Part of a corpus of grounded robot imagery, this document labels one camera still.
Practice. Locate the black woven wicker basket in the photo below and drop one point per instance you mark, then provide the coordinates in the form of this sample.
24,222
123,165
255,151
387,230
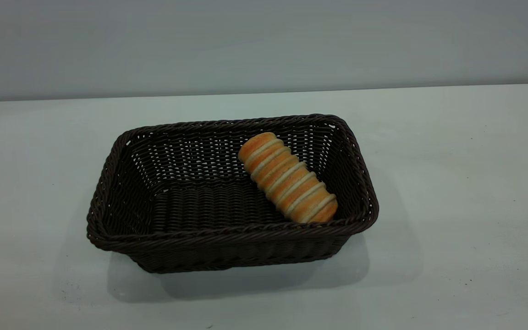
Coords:
190,206

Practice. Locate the striped orange bread roll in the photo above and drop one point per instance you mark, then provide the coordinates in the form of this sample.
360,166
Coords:
287,178

